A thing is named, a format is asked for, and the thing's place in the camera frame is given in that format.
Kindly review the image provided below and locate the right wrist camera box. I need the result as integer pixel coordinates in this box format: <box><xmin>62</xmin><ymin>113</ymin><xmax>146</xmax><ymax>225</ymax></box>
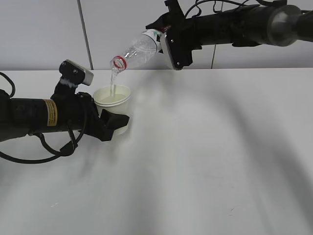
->
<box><xmin>160</xmin><ymin>29</ymin><xmax>193</xmax><ymax>71</ymax></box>

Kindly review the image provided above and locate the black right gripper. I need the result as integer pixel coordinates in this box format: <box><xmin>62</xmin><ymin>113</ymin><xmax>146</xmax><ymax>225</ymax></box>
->
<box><xmin>145</xmin><ymin>12</ymin><xmax>235</xmax><ymax>50</ymax></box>

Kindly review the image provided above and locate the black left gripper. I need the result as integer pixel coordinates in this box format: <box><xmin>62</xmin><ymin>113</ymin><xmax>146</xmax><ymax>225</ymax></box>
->
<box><xmin>51</xmin><ymin>93</ymin><xmax>130</xmax><ymax>141</ymax></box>

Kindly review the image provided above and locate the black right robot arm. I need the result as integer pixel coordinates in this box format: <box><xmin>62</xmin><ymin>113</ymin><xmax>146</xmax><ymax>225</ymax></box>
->
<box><xmin>146</xmin><ymin>0</ymin><xmax>313</xmax><ymax>48</ymax></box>

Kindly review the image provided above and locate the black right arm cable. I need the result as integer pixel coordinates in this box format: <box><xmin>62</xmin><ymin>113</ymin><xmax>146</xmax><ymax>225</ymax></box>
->
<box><xmin>183</xmin><ymin>0</ymin><xmax>262</xmax><ymax>19</ymax></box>

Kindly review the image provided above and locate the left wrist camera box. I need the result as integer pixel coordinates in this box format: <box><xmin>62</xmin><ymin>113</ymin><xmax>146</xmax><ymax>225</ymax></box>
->
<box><xmin>54</xmin><ymin>60</ymin><xmax>94</xmax><ymax>95</ymax></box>

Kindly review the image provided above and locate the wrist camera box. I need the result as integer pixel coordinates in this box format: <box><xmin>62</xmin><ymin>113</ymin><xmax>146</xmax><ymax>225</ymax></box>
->
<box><xmin>54</xmin><ymin>60</ymin><xmax>94</xmax><ymax>95</ymax></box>
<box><xmin>160</xmin><ymin>29</ymin><xmax>193</xmax><ymax>71</ymax></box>

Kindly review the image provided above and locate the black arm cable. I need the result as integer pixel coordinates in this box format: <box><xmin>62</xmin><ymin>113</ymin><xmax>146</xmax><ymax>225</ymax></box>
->
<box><xmin>183</xmin><ymin>0</ymin><xmax>262</xmax><ymax>19</ymax></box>
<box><xmin>0</xmin><ymin>71</ymin><xmax>92</xmax><ymax>165</ymax></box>

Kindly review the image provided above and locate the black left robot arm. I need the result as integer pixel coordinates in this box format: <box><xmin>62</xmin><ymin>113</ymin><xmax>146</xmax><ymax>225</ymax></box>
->
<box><xmin>0</xmin><ymin>93</ymin><xmax>130</xmax><ymax>141</ymax></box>

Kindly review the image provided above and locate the clear plastic water bottle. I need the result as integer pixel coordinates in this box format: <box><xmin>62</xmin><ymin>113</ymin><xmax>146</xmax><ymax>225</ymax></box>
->
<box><xmin>110</xmin><ymin>29</ymin><xmax>163</xmax><ymax>74</ymax></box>

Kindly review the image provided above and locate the white paper cup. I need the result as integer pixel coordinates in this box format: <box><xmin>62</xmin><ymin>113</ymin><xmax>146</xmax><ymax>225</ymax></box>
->
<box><xmin>93</xmin><ymin>85</ymin><xmax>131</xmax><ymax>124</ymax></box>

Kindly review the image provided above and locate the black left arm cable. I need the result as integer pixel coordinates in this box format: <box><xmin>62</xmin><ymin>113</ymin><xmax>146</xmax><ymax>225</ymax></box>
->
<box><xmin>0</xmin><ymin>71</ymin><xmax>92</xmax><ymax>165</ymax></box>

